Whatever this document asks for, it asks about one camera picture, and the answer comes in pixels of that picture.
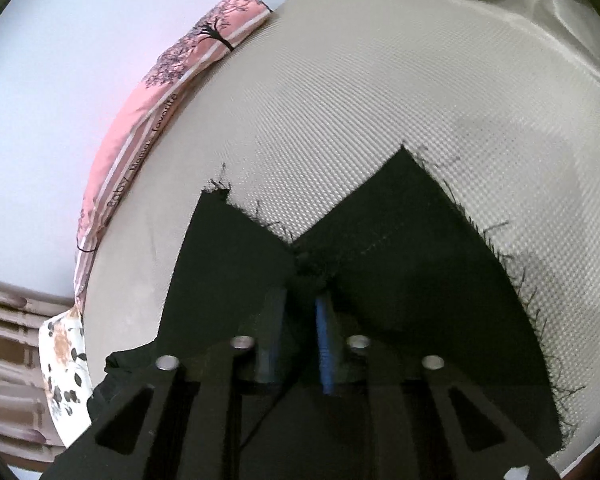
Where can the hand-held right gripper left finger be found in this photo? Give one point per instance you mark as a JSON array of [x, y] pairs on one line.
[[275, 340]]

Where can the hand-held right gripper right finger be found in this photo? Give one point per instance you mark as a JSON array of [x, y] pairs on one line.
[[325, 345]]

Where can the black pants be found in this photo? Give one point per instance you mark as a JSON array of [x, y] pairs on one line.
[[405, 240]]

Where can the white floral cloth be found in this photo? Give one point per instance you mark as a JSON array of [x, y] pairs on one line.
[[62, 360]]

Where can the pink striped printed blanket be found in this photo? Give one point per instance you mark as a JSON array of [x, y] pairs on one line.
[[130, 140]]

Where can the beige woven bed mat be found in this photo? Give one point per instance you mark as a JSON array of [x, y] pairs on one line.
[[380, 85]]

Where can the beige striped curtain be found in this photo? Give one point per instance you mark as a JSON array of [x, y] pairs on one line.
[[5, 330]]

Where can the cream satin cloth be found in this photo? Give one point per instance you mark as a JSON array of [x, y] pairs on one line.
[[575, 25]]

